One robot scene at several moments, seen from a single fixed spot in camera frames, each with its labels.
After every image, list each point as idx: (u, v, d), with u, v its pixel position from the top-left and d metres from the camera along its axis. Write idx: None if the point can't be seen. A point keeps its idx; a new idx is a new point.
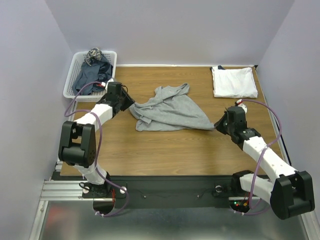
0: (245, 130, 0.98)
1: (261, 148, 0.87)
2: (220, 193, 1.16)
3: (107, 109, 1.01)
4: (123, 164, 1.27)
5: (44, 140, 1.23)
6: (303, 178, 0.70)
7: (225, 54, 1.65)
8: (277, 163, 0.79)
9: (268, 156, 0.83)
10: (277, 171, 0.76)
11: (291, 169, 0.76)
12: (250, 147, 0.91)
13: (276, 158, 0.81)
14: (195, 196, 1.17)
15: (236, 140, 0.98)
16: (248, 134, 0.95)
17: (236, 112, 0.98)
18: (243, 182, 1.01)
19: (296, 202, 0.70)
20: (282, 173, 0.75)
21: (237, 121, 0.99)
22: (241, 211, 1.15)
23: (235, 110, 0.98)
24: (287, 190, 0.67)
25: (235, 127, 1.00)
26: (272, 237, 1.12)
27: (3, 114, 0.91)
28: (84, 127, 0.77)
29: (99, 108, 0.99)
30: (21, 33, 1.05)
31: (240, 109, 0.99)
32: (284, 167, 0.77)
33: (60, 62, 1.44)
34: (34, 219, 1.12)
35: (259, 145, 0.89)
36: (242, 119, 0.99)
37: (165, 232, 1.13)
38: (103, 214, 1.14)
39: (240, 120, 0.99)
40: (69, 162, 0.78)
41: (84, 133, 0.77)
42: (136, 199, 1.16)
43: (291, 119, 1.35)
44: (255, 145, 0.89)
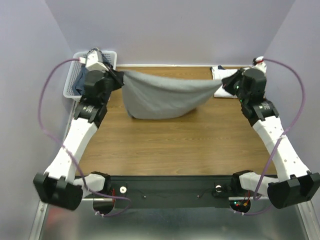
0: (261, 104, 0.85)
1: (276, 134, 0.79)
2: (220, 193, 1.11)
3: (87, 131, 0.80)
4: (124, 164, 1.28)
5: (44, 140, 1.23)
6: (314, 180, 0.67)
7: (225, 54, 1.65)
8: (290, 159, 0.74)
9: (282, 149, 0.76)
10: (288, 169, 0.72)
11: (303, 168, 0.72)
12: (263, 129, 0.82)
13: (292, 151, 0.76)
14: (194, 196, 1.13)
15: (247, 115, 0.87)
16: (264, 110, 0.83)
17: (255, 80, 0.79)
18: (243, 180, 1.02)
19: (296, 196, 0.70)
20: (293, 173, 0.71)
21: (255, 91, 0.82)
22: (241, 211, 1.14)
23: (254, 77, 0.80)
24: (294, 191, 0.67)
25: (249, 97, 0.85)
26: (272, 237, 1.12)
27: (3, 114, 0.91)
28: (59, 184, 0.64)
29: (75, 135, 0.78)
30: (22, 32, 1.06)
31: (262, 77, 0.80)
32: (297, 164, 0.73)
33: (60, 62, 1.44)
34: (34, 219, 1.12)
35: (275, 130, 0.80)
36: (260, 89, 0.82)
37: (165, 232, 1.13)
38: (103, 214, 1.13)
39: (258, 90, 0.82)
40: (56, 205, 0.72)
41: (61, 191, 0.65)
42: (135, 199, 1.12)
43: (291, 119, 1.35)
44: (270, 130, 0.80)
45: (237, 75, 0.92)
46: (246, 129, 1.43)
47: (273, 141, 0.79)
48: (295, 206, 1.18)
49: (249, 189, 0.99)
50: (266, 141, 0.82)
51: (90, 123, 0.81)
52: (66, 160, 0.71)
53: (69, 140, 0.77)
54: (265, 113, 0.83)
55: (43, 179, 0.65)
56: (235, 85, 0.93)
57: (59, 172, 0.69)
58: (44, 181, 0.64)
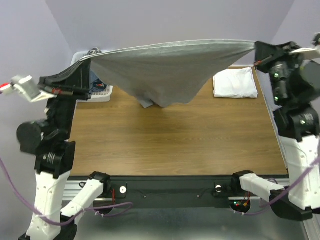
0: (303, 115, 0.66)
1: (308, 161, 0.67)
2: (220, 193, 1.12)
3: (56, 187, 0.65)
4: (124, 164, 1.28)
5: None
6: None
7: None
8: (313, 189, 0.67)
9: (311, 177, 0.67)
10: (307, 200, 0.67)
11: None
12: (295, 149, 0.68)
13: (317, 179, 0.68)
14: (194, 196, 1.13)
15: (283, 128, 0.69)
16: (306, 122, 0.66)
17: (314, 90, 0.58)
18: (243, 181, 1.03)
19: None
20: (310, 204, 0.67)
21: (301, 102, 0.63)
22: (241, 211, 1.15)
23: (313, 83, 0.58)
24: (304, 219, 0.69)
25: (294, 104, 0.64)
26: (273, 237, 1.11)
27: (4, 114, 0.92)
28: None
29: (43, 193, 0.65)
30: (22, 31, 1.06)
31: None
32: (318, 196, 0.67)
33: (61, 62, 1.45)
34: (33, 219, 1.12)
35: (310, 154, 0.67)
36: (304, 100, 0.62)
37: (165, 232, 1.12)
38: (103, 214, 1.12)
39: (306, 102, 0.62)
40: None
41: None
42: (135, 199, 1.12)
43: None
44: (302, 154, 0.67)
45: (278, 57, 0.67)
46: (246, 129, 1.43)
47: (301, 168, 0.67)
48: None
49: (249, 190, 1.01)
50: (292, 161, 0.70)
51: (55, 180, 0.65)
52: (42, 223, 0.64)
53: (39, 201, 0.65)
54: (306, 127, 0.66)
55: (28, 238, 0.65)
56: (273, 71, 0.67)
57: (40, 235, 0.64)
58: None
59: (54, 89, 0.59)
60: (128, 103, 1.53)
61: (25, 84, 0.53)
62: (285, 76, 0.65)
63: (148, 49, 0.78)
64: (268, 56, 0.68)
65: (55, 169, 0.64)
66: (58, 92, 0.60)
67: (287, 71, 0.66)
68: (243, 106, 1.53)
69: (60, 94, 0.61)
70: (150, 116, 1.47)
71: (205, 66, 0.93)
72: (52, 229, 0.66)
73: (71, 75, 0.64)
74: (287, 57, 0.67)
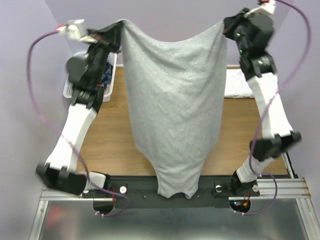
0: (261, 58, 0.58)
1: (271, 91, 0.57)
2: (220, 193, 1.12)
3: (87, 118, 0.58)
4: (123, 164, 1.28)
5: (44, 140, 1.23)
6: (294, 137, 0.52)
7: None
8: (277, 117, 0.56)
9: (272, 107, 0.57)
10: (273, 127, 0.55)
11: (287, 127, 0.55)
12: (256, 87, 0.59)
13: (281, 107, 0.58)
14: (194, 196, 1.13)
15: (244, 71, 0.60)
16: (262, 68, 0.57)
17: (260, 32, 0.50)
18: (239, 171, 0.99)
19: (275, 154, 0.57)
20: (277, 131, 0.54)
21: (258, 45, 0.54)
22: (241, 211, 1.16)
23: (260, 26, 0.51)
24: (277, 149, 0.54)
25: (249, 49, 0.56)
26: (272, 237, 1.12)
27: (4, 115, 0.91)
28: (60, 174, 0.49)
29: (73, 120, 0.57)
30: (23, 33, 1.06)
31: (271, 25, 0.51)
32: (283, 123, 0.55)
33: (60, 61, 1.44)
34: (34, 219, 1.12)
35: (270, 88, 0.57)
36: (266, 42, 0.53)
37: (165, 232, 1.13)
38: (103, 214, 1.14)
39: (262, 44, 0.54)
40: None
41: (64, 182, 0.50)
42: (135, 199, 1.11)
43: (291, 119, 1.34)
44: (260, 87, 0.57)
45: (237, 20, 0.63)
46: (246, 129, 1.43)
47: (263, 99, 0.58)
48: (295, 204, 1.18)
49: (246, 176, 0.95)
50: (256, 99, 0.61)
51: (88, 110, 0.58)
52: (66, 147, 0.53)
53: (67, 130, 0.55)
54: (263, 70, 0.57)
55: (45, 169, 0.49)
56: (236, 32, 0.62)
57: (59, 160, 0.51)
58: (46, 172, 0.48)
59: (96, 36, 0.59)
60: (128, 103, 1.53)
61: (79, 23, 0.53)
62: (245, 29, 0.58)
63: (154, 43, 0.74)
64: (232, 22, 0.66)
65: (89, 101, 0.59)
66: (99, 38, 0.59)
67: (244, 28, 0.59)
68: (243, 106, 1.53)
69: (100, 41, 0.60)
70: None
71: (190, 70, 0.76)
72: (73, 159, 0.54)
73: (109, 30, 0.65)
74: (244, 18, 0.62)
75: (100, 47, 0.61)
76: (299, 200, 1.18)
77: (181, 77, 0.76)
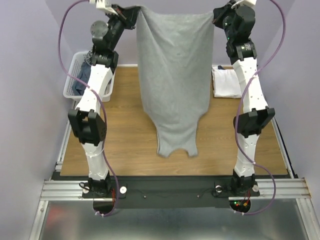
0: (244, 44, 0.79)
1: (251, 74, 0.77)
2: (220, 193, 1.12)
3: (106, 74, 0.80)
4: (123, 164, 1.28)
5: (44, 140, 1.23)
6: (268, 112, 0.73)
7: (225, 54, 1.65)
8: (255, 95, 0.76)
9: (253, 88, 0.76)
10: (251, 103, 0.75)
11: (264, 104, 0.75)
12: (239, 69, 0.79)
13: (259, 87, 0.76)
14: (194, 196, 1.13)
15: (229, 54, 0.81)
16: (245, 51, 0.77)
17: (243, 20, 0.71)
18: (237, 167, 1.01)
19: (252, 126, 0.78)
20: (254, 107, 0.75)
21: (242, 32, 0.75)
22: (241, 211, 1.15)
23: (243, 15, 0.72)
24: (254, 120, 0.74)
25: (233, 37, 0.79)
26: (272, 237, 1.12)
27: (4, 115, 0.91)
28: (89, 115, 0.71)
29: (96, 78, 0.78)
30: (24, 33, 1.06)
31: (252, 16, 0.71)
32: (259, 101, 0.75)
33: (60, 61, 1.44)
34: (34, 219, 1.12)
35: (250, 70, 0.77)
36: (247, 30, 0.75)
37: (165, 232, 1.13)
38: (103, 214, 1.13)
39: (245, 31, 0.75)
40: (83, 137, 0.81)
41: (91, 120, 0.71)
42: (135, 199, 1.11)
43: (290, 119, 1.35)
44: (245, 70, 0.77)
45: (224, 13, 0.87)
46: None
47: (245, 80, 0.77)
48: (295, 205, 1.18)
49: (243, 169, 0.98)
50: (239, 79, 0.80)
51: (107, 69, 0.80)
52: (92, 97, 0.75)
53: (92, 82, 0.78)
54: (245, 53, 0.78)
55: (75, 113, 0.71)
56: (224, 21, 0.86)
57: (88, 106, 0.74)
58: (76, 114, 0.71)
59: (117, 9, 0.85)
60: (128, 103, 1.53)
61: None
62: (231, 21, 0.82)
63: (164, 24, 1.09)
64: (220, 14, 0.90)
65: (108, 61, 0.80)
66: (120, 12, 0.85)
67: (229, 20, 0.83)
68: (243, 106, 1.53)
69: (119, 15, 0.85)
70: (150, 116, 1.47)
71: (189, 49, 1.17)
72: (97, 106, 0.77)
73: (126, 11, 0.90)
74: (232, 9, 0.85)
75: (119, 19, 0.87)
76: (299, 200, 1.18)
77: (172, 56, 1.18)
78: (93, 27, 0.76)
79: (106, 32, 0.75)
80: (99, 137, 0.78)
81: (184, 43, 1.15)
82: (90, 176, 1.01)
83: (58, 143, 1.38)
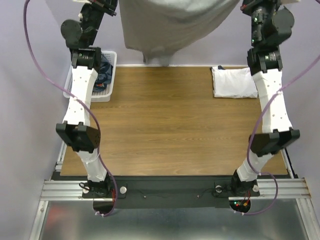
0: (268, 53, 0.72)
1: (273, 90, 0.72)
2: (220, 193, 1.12)
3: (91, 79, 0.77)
4: (123, 164, 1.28)
5: (44, 140, 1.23)
6: (291, 134, 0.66)
7: (225, 54, 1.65)
8: (278, 114, 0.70)
9: (275, 105, 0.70)
10: (273, 123, 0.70)
11: (288, 124, 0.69)
12: (261, 82, 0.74)
13: (283, 105, 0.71)
14: (194, 196, 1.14)
15: (250, 62, 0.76)
16: (268, 62, 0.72)
17: (277, 34, 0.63)
18: (240, 171, 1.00)
19: (272, 147, 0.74)
20: (276, 127, 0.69)
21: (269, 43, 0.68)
22: (241, 211, 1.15)
23: (279, 27, 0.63)
24: (274, 142, 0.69)
25: (259, 44, 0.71)
26: (273, 237, 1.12)
27: (4, 115, 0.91)
28: (78, 129, 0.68)
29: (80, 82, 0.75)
30: (24, 33, 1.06)
31: (287, 30, 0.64)
32: (283, 121, 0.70)
33: (60, 61, 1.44)
34: (34, 219, 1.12)
35: (273, 85, 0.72)
36: (278, 42, 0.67)
37: (165, 232, 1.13)
38: (103, 214, 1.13)
39: (274, 43, 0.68)
40: (76, 147, 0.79)
41: (82, 133, 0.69)
42: (135, 199, 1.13)
43: (290, 119, 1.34)
44: (267, 84, 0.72)
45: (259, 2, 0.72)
46: (246, 129, 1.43)
47: (268, 95, 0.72)
48: (295, 205, 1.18)
49: (246, 176, 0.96)
50: (261, 94, 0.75)
51: (90, 71, 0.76)
52: (79, 107, 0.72)
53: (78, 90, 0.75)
54: (268, 64, 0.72)
55: (65, 127, 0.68)
56: (254, 14, 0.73)
57: (76, 117, 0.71)
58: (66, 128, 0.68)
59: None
60: (128, 103, 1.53)
61: None
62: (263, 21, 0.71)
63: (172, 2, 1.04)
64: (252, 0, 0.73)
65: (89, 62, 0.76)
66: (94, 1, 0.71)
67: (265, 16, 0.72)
68: (243, 106, 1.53)
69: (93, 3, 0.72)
70: (150, 116, 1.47)
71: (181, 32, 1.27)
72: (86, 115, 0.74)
73: None
74: (268, 2, 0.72)
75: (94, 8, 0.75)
76: (299, 200, 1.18)
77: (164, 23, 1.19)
78: (62, 30, 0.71)
79: (79, 34, 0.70)
80: (94, 145, 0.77)
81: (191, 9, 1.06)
82: (89, 178, 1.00)
83: (57, 144, 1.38)
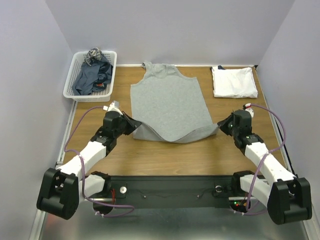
0: (249, 135, 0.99)
1: (262, 153, 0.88)
2: (220, 193, 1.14)
3: (100, 150, 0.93)
4: (123, 164, 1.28)
5: (44, 140, 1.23)
6: (301, 184, 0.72)
7: (225, 54, 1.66)
8: (276, 168, 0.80)
9: (268, 161, 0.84)
10: (276, 175, 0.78)
11: (290, 175, 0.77)
12: (251, 151, 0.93)
13: (277, 163, 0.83)
14: (195, 196, 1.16)
15: (238, 145, 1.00)
16: (251, 140, 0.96)
17: (242, 117, 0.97)
18: (243, 180, 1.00)
19: (293, 208, 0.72)
20: (280, 177, 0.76)
21: (242, 126, 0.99)
22: (241, 212, 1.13)
23: (242, 114, 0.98)
24: (287, 193, 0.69)
25: (239, 131, 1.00)
26: (273, 237, 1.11)
27: (4, 115, 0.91)
28: (66, 180, 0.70)
29: (90, 150, 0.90)
30: (23, 34, 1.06)
31: (247, 114, 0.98)
32: (282, 171, 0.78)
33: (60, 62, 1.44)
34: (34, 219, 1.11)
35: (261, 151, 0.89)
36: (247, 124, 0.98)
37: (165, 232, 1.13)
38: (103, 214, 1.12)
39: (246, 125, 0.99)
40: (46, 211, 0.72)
41: (65, 186, 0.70)
42: (135, 199, 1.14)
43: (290, 120, 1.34)
44: (257, 150, 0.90)
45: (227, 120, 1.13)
46: None
47: (259, 156, 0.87)
48: None
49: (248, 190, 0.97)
50: (256, 161, 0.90)
51: (103, 146, 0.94)
52: (78, 164, 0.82)
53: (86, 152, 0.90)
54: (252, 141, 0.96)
55: (53, 174, 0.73)
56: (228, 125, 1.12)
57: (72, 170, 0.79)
58: (53, 176, 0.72)
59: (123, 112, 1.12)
60: (129, 103, 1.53)
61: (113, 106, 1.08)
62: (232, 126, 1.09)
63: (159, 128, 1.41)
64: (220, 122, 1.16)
65: (108, 140, 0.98)
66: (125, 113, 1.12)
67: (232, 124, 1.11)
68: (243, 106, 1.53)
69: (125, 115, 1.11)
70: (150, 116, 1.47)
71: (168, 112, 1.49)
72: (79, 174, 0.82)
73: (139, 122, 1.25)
74: None
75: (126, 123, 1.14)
76: None
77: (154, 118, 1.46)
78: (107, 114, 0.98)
79: (115, 116, 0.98)
80: (67, 208, 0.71)
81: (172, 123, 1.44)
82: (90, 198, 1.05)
83: (58, 143, 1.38)
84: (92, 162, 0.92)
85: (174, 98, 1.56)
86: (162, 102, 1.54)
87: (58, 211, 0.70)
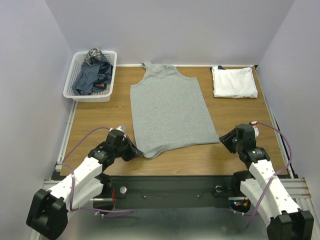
0: (255, 149, 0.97)
1: (268, 175, 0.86)
2: (220, 193, 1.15)
3: (94, 169, 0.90)
4: (123, 164, 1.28)
5: (44, 140, 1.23)
6: (304, 216, 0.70)
7: (225, 54, 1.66)
8: (281, 196, 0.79)
9: (273, 187, 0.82)
10: (280, 205, 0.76)
11: (294, 206, 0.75)
12: (256, 170, 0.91)
13: (283, 189, 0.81)
14: (194, 196, 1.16)
15: (243, 159, 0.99)
16: (256, 155, 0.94)
17: (244, 130, 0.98)
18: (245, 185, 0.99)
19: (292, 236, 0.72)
20: (285, 208, 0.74)
21: (246, 139, 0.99)
22: (241, 211, 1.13)
23: (245, 128, 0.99)
24: (287, 227, 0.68)
25: (243, 145, 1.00)
26: None
27: (4, 114, 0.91)
28: (54, 205, 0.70)
29: (85, 169, 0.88)
30: (23, 34, 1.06)
31: (251, 128, 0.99)
32: (287, 201, 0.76)
33: (60, 62, 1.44)
34: None
35: (267, 172, 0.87)
36: (251, 137, 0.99)
37: (165, 232, 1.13)
38: (103, 214, 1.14)
39: (249, 138, 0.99)
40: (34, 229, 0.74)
41: (53, 212, 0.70)
42: (136, 199, 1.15)
43: (290, 120, 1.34)
44: (262, 171, 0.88)
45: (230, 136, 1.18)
46: None
47: (264, 180, 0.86)
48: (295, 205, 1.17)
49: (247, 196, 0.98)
50: (260, 181, 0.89)
51: (100, 164, 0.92)
52: (68, 185, 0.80)
53: (80, 170, 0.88)
54: (257, 156, 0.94)
55: (43, 196, 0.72)
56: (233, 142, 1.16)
57: (61, 192, 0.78)
58: (43, 198, 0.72)
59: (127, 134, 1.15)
60: (129, 103, 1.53)
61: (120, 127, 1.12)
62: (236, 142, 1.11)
63: (159, 131, 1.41)
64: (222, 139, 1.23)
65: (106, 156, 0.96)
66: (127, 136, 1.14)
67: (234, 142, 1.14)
68: (243, 106, 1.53)
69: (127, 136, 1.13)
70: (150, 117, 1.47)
71: (168, 114, 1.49)
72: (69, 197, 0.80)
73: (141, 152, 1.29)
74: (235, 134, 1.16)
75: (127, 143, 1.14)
76: (299, 200, 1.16)
77: (154, 121, 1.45)
78: (112, 130, 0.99)
79: (118, 134, 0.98)
80: (53, 229, 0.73)
81: (172, 125, 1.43)
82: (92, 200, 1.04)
83: (58, 143, 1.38)
84: (86, 181, 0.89)
85: (174, 99, 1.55)
86: (162, 103, 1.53)
87: (47, 231, 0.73)
